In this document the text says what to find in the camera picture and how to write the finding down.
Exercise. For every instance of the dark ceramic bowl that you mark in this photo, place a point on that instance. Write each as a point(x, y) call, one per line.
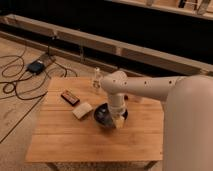
point(104, 118)

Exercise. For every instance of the beige sponge block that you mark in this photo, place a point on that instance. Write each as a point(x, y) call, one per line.
point(82, 109)

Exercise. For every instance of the small brown block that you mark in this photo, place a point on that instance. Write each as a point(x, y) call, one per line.
point(126, 97)

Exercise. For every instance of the wooden table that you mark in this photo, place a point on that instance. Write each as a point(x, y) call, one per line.
point(60, 137)

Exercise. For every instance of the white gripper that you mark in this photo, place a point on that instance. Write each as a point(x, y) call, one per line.
point(116, 106)

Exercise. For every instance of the translucent plastic cup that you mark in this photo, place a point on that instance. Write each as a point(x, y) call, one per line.
point(137, 98)

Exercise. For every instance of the clear plastic bottle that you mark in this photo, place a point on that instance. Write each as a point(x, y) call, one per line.
point(96, 80)

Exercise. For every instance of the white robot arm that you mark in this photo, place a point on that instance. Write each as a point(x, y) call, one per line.
point(188, 115)

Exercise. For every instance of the dark brown rectangular box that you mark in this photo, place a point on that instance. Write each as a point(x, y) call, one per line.
point(69, 97)

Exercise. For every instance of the blue power adapter box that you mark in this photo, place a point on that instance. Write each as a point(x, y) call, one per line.
point(35, 67)

